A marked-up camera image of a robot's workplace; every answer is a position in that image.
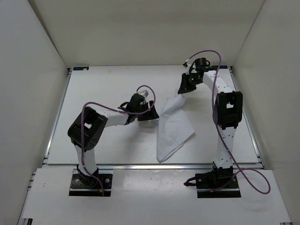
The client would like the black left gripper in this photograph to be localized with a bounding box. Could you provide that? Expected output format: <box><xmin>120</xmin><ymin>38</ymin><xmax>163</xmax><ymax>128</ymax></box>
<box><xmin>135</xmin><ymin>100</ymin><xmax>158</xmax><ymax>121</ymax></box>

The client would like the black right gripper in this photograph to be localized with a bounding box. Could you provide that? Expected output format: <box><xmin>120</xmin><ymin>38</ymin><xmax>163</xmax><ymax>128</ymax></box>
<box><xmin>179</xmin><ymin>73</ymin><xmax>203</xmax><ymax>95</ymax></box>

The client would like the white skirt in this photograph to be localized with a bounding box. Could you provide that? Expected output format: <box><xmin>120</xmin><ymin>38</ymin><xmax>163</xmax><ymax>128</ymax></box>
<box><xmin>156</xmin><ymin>94</ymin><xmax>195</xmax><ymax>163</ymax></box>

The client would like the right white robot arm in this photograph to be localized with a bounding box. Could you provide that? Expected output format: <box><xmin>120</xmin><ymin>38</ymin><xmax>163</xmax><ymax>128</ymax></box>
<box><xmin>178</xmin><ymin>58</ymin><xmax>243</xmax><ymax>188</ymax></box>

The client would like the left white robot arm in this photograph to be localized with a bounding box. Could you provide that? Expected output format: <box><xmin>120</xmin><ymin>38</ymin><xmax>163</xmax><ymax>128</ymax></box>
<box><xmin>67</xmin><ymin>91</ymin><xmax>159</xmax><ymax>187</ymax></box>

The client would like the right blue table label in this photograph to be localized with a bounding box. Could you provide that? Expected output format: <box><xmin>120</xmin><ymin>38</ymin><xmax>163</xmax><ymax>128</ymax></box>
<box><xmin>219</xmin><ymin>65</ymin><xmax>228</xmax><ymax>69</ymax></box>

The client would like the blue table label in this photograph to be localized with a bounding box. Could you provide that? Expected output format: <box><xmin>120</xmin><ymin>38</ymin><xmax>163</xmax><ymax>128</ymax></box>
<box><xmin>73</xmin><ymin>67</ymin><xmax>89</xmax><ymax>71</ymax></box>
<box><xmin>219</xmin><ymin>65</ymin><xmax>228</xmax><ymax>69</ymax></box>

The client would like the left blue table label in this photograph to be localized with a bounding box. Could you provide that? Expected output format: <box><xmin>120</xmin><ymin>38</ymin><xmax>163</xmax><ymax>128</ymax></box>
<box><xmin>73</xmin><ymin>67</ymin><xmax>89</xmax><ymax>71</ymax></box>

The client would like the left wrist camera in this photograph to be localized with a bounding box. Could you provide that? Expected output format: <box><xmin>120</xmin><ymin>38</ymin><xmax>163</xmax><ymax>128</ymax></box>
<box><xmin>137</xmin><ymin>90</ymin><xmax>149</xmax><ymax>99</ymax></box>

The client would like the aluminium table frame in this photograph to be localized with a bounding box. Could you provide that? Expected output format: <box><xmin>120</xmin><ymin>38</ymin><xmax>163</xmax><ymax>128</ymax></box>
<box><xmin>20</xmin><ymin>66</ymin><xmax>292</xmax><ymax>225</ymax></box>

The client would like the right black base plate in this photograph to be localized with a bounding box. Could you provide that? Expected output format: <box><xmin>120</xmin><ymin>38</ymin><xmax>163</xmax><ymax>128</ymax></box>
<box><xmin>184</xmin><ymin>171</ymin><xmax>241</xmax><ymax>199</ymax></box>

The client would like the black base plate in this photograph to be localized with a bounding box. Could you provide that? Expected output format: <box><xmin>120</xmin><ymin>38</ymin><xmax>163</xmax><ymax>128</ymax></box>
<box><xmin>184</xmin><ymin>171</ymin><xmax>241</xmax><ymax>199</ymax></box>
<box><xmin>68</xmin><ymin>172</ymin><xmax>113</xmax><ymax>197</ymax></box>

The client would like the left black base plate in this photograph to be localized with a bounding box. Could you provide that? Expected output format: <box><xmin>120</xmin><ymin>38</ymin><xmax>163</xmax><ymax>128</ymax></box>
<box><xmin>68</xmin><ymin>172</ymin><xmax>113</xmax><ymax>197</ymax></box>

